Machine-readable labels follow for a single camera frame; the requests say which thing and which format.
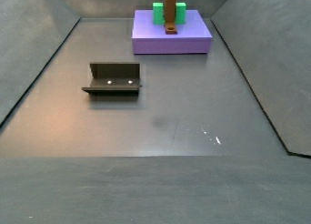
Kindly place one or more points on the purple board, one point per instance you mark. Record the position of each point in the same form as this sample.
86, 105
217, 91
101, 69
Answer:
150, 39

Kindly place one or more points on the green U-shaped block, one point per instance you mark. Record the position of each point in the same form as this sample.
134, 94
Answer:
159, 13

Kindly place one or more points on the black angled holder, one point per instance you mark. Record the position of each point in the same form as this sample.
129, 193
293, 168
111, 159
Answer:
115, 78

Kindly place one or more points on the brown L-shaped block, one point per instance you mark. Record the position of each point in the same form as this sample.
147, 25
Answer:
170, 14

